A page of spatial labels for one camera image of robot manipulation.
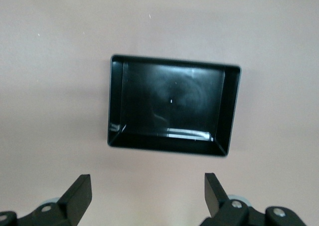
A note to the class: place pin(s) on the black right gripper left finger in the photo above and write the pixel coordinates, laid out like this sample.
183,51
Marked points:
69,206

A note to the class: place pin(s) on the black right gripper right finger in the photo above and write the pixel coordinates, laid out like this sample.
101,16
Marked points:
224,211

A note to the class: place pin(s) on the black rectangular plastic box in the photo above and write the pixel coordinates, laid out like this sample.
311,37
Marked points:
172,101

